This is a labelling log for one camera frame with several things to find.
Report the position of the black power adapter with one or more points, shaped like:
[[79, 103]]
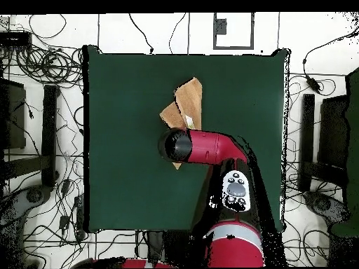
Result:
[[64, 222], [312, 83]]

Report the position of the dark green table cloth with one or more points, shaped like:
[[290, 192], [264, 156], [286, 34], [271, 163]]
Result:
[[126, 182]]

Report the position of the dark pedestal leg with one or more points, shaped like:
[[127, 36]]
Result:
[[33, 196], [322, 204]]

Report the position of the tan terry towel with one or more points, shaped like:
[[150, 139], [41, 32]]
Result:
[[190, 101]]

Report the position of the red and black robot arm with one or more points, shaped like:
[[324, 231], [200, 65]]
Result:
[[213, 148]]

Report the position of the black upright stand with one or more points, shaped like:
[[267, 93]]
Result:
[[50, 126], [307, 126]]

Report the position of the flat black device box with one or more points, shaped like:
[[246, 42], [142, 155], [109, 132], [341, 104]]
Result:
[[15, 39]]

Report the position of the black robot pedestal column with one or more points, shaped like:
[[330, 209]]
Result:
[[157, 243]]

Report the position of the dark green fabric item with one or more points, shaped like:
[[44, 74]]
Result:
[[354, 140]]

